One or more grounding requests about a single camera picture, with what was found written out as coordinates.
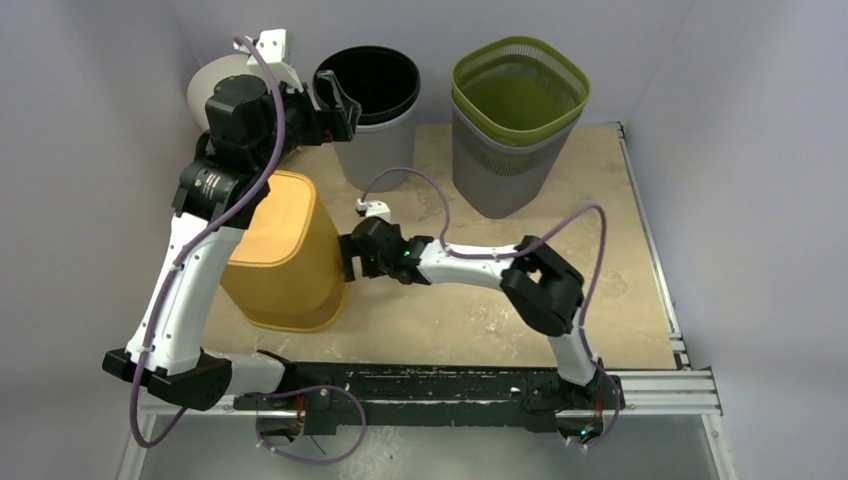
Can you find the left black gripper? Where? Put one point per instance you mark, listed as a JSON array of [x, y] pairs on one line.
[[337, 123]]

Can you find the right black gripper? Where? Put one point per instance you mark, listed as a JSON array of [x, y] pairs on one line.
[[357, 252]]

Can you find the yellow mesh basket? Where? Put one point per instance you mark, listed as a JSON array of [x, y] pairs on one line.
[[286, 274]]

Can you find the grey mesh basket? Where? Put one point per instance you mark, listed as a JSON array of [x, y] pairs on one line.
[[497, 180]]

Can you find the green mesh basket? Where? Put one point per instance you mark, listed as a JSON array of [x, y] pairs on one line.
[[519, 90]]

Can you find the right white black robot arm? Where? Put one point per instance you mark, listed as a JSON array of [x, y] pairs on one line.
[[544, 289]]

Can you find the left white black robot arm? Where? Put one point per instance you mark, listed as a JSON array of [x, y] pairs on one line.
[[213, 206]]

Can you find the white orange cylindrical container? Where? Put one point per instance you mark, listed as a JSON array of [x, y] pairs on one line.
[[201, 85]]

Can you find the grey bin with black liner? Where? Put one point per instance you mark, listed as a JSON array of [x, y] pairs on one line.
[[387, 85]]

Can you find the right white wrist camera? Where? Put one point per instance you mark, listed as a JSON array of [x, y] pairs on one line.
[[372, 209]]

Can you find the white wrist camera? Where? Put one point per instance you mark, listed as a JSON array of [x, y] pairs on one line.
[[372, 209], [272, 45]]

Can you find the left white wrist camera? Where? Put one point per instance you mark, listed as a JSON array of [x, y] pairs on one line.
[[272, 45]]

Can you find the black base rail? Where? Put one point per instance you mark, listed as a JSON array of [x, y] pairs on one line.
[[330, 395]]

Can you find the aluminium table frame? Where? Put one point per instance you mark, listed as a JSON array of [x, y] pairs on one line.
[[681, 391]]

